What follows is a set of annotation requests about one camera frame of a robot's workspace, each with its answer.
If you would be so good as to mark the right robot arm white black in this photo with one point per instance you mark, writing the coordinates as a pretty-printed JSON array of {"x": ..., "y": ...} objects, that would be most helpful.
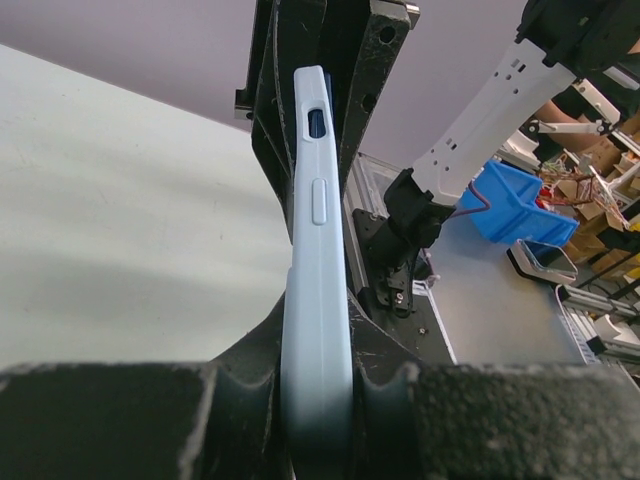
[{"x": 556, "y": 44}]

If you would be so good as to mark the black phone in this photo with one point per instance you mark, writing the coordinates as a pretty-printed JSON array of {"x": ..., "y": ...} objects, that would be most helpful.
[{"x": 316, "y": 376}]

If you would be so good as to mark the white shelf with cardboard boxes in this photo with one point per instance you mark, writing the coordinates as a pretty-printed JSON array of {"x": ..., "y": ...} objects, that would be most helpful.
[{"x": 531, "y": 140}]

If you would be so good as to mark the aluminium right side rail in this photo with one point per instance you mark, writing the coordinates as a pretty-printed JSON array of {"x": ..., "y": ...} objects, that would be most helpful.
[{"x": 364, "y": 213}]

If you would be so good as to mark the person in dark shirt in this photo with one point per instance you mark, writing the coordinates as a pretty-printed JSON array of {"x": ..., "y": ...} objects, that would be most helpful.
[{"x": 570, "y": 107}]

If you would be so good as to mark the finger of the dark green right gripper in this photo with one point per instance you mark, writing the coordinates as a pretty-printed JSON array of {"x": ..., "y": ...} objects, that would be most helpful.
[
  {"x": 362, "y": 40},
  {"x": 286, "y": 36}
]

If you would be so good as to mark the spare phone cases stack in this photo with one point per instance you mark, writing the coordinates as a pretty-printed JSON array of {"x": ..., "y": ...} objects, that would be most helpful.
[{"x": 542, "y": 263}]

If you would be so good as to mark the blue plastic storage bin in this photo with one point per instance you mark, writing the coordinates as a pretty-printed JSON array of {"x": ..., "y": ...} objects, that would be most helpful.
[{"x": 513, "y": 212}]

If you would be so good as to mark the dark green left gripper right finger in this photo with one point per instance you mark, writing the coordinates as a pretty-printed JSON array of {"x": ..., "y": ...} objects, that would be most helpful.
[{"x": 415, "y": 420}]

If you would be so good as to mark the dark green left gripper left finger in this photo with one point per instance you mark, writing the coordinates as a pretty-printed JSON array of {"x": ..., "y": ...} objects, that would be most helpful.
[{"x": 177, "y": 420}]

